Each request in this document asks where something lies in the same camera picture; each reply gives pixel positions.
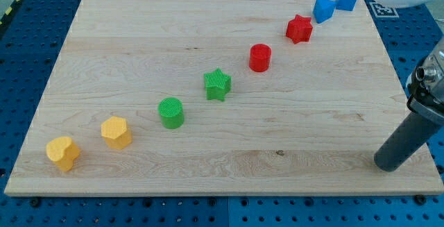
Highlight red cylinder block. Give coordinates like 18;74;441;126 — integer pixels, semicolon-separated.
249;43;272;72

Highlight yellow hexagon block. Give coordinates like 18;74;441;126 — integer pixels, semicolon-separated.
101;116;133;150

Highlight red star block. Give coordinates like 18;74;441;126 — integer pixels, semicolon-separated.
285;15;313;44

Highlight fiducial marker tag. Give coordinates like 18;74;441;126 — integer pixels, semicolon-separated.
370;2;399;18

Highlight green star block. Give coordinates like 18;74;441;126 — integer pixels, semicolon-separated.
204;68;231;101

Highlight blue wedge block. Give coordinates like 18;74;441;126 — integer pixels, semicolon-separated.
313;0;336;24

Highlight wooden board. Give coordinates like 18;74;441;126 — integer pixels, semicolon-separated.
5;0;443;197

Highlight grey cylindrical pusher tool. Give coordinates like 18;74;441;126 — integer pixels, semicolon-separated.
374;112;442;171

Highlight green cylinder block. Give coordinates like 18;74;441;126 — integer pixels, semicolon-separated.
158;97;185;129

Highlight yellow heart block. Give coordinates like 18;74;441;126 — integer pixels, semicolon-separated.
46;136;80;171

